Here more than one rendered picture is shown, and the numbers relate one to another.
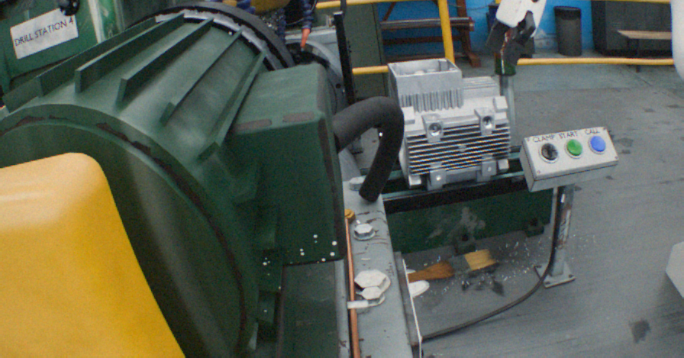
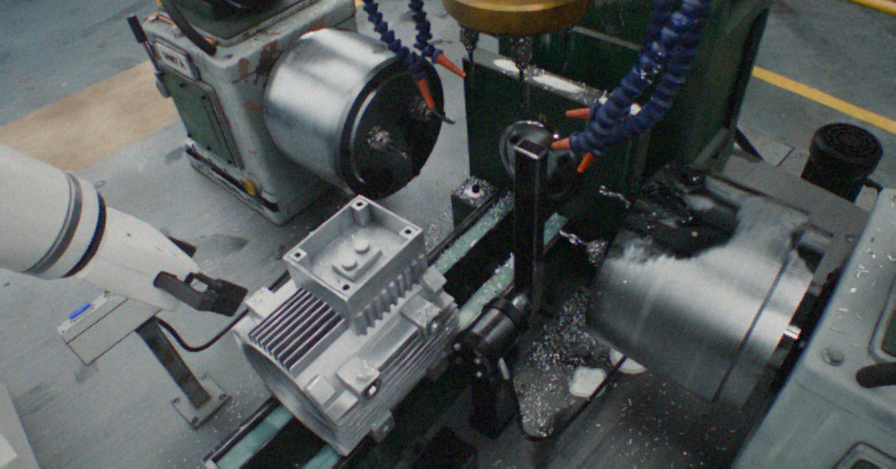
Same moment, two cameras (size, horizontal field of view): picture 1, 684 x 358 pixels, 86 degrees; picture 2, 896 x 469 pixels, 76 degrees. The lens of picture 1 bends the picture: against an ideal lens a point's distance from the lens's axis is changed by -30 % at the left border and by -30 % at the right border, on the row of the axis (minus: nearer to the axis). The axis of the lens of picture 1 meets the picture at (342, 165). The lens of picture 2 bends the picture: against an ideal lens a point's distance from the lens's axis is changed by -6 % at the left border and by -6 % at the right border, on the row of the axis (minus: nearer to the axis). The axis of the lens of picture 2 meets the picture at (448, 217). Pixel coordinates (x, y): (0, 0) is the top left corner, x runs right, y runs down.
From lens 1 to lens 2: 1.36 m
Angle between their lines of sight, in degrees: 98
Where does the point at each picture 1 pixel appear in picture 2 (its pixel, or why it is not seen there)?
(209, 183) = not seen: outside the picture
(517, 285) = (240, 363)
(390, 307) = (166, 33)
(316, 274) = (195, 18)
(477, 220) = not seen: hidden behind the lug
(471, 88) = (289, 303)
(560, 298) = not seen: hidden behind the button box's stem
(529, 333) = (204, 317)
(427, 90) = (333, 238)
